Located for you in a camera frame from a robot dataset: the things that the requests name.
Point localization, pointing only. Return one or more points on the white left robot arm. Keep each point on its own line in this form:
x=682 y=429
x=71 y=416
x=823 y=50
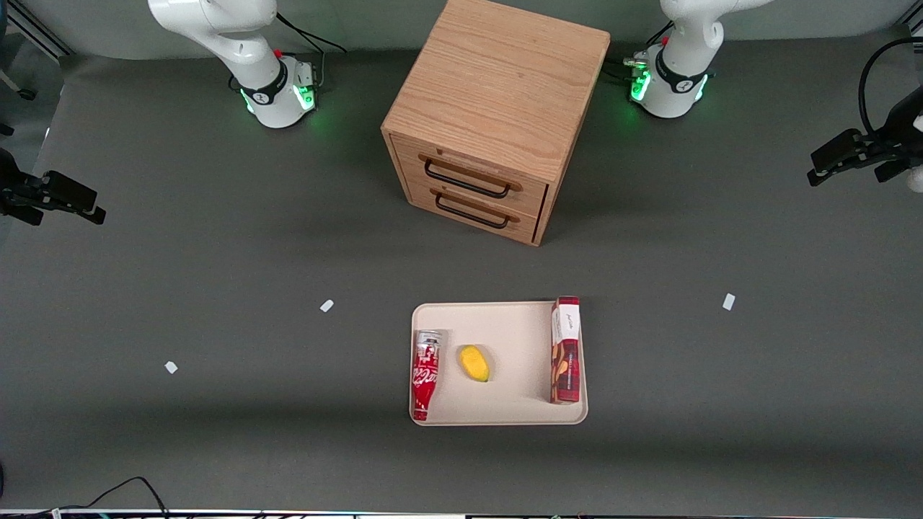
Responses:
x=678 y=65

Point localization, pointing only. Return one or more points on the wooden drawer cabinet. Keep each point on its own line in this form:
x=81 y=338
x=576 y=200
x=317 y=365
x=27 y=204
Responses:
x=497 y=79

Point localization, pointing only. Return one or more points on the black stand leg with caster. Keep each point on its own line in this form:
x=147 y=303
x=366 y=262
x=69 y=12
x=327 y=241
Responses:
x=26 y=92

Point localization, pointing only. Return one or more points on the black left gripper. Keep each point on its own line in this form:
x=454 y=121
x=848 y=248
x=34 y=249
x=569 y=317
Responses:
x=896 y=146

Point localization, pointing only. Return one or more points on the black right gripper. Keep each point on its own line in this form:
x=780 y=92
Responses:
x=16 y=189

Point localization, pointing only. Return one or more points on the beige plastic tray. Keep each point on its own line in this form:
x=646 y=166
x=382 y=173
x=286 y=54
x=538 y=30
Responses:
x=512 y=360

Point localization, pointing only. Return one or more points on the red cookie box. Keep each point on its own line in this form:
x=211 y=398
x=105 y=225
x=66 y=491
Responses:
x=566 y=353

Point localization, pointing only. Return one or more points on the red cola can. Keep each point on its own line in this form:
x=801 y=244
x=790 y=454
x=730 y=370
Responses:
x=425 y=371

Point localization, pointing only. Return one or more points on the aluminium frame rail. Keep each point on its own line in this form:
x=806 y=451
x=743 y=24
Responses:
x=40 y=30

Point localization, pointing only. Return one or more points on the yellow mango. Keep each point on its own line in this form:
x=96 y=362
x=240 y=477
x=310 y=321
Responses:
x=474 y=363

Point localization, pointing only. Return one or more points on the wooden drawer front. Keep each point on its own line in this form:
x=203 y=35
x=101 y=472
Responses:
x=533 y=196
x=422 y=202

